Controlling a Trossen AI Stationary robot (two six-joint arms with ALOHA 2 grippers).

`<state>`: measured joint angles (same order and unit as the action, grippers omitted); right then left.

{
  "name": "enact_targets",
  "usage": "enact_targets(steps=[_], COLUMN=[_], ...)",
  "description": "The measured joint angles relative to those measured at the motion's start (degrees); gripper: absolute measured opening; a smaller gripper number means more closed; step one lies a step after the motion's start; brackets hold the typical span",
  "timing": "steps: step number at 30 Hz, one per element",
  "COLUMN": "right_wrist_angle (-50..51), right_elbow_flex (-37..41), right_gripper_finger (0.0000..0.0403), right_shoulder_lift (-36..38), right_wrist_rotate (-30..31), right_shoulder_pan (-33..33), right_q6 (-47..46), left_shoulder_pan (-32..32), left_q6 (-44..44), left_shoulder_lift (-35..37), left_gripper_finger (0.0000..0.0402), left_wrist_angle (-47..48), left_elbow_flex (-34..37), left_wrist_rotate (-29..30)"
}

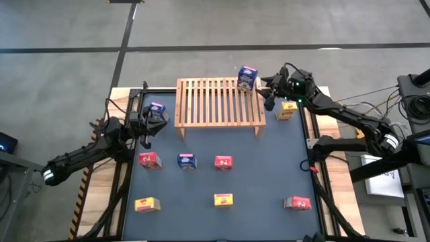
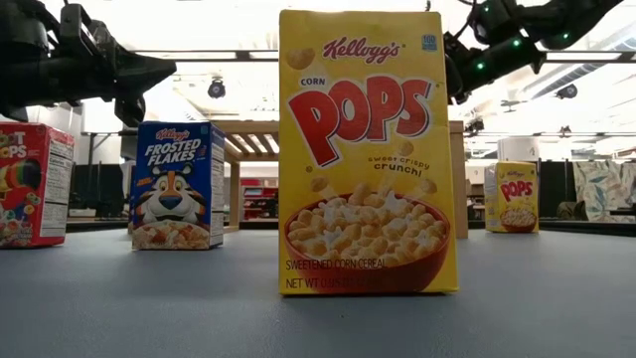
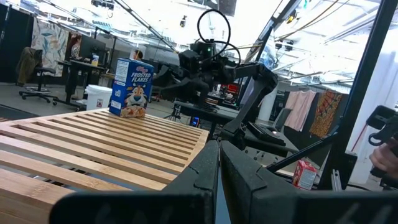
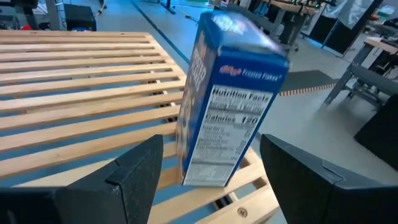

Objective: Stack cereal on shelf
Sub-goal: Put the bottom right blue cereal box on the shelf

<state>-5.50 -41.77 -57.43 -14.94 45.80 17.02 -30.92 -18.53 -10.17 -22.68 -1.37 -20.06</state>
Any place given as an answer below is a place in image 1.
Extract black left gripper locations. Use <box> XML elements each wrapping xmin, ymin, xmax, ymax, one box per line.
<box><xmin>129</xmin><ymin>106</ymin><xmax>169</xmax><ymax>150</ymax></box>

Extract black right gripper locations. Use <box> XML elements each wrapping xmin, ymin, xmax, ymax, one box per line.
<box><xmin>256</xmin><ymin>67</ymin><xmax>297</xmax><ymax>112</ymax></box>

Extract blue Frosted Flakes cereal box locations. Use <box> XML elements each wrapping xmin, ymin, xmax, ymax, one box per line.
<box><xmin>236</xmin><ymin>65</ymin><xmax>259</xmax><ymax>92</ymax></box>
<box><xmin>147</xmin><ymin>102</ymin><xmax>170</xmax><ymax>122</ymax></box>
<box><xmin>176</xmin><ymin>153</ymin><xmax>198</xmax><ymax>170</ymax></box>

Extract yellow Corn Pops cereal box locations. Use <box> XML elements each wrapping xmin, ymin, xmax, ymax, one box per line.
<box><xmin>275</xmin><ymin>100</ymin><xmax>299</xmax><ymax>121</ymax></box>
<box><xmin>134</xmin><ymin>196</ymin><xmax>162</xmax><ymax>213</ymax></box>
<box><xmin>214</xmin><ymin>193</ymin><xmax>234</xmax><ymax>208</ymax></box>

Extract red Froot Loops cereal box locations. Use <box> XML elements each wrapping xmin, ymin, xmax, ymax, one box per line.
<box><xmin>283</xmin><ymin>196</ymin><xmax>312</xmax><ymax>211</ymax></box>
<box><xmin>214</xmin><ymin>155</ymin><xmax>234</xmax><ymax>171</ymax></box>
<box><xmin>138</xmin><ymin>151</ymin><xmax>163</xmax><ymax>171</ymax></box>

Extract wooden slatted shelf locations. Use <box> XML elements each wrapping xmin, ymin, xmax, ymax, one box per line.
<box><xmin>173</xmin><ymin>76</ymin><xmax>267</xmax><ymax>140</ymax></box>

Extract yellow black hazard tape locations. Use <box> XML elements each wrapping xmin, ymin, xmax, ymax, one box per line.
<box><xmin>69</xmin><ymin>161</ymin><xmax>93</xmax><ymax>240</ymax></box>

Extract dark blue table mat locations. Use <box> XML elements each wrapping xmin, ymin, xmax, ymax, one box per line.
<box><xmin>122</xmin><ymin>92</ymin><xmax>323</xmax><ymax>241</ymax></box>

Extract black diagonal support beam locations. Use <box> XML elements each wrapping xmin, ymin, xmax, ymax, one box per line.
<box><xmin>349</xmin><ymin>137</ymin><xmax>430</xmax><ymax>184</ymax></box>

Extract grey equipment stand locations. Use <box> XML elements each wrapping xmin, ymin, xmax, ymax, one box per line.
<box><xmin>396</xmin><ymin>69</ymin><xmax>430</xmax><ymax>135</ymax></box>

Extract black computer tower blue lights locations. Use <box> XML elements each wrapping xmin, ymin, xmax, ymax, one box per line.
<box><xmin>0</xmin><ymin>132</ymin><xmax>19</xmax><ymax>155</ymax></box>

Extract white printed sheet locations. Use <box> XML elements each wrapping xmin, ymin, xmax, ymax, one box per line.
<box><xmin>360</xmin><ymin>154</ymin><xmax>406</xmax><ymax>198</ymax></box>

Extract grey metal cart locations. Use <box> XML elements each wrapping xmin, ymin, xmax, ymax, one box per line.
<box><xmin>0</xmin><ymin>151</ymin><xmax>44</xmax><ymax>242</ymax></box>

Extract dark grey equipment cabinet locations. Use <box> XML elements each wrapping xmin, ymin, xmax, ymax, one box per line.
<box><xmin>401</xmin><ymin>161</ymin><xmax>430</xmax><ymax>242</ymax></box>

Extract black aluminium table frame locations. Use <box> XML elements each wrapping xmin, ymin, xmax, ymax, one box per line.
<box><xmin>77</xmin><ymin>80</ymin><xmax>366</xmax><ymax>242</ymax></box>

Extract thin grey cable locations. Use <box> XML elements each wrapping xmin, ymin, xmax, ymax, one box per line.
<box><xmin>335</xmin><ymin>85</ymin><xmax>400</xmax><ymax>102</ymax></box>

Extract coiled black cable bundle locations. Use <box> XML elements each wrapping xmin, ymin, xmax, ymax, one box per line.
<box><xmin>401</xmin><ymin>95</ymin><xmax>430</xmax><ymax>121</ymax></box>

